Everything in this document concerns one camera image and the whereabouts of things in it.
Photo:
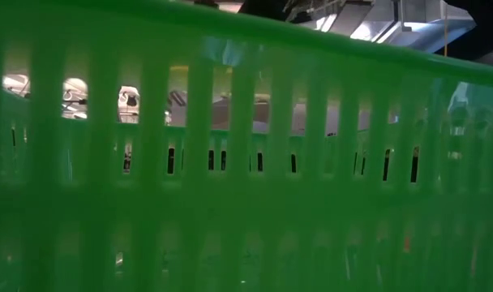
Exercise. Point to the green slotted plastic basket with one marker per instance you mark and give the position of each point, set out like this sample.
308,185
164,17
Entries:
246,203

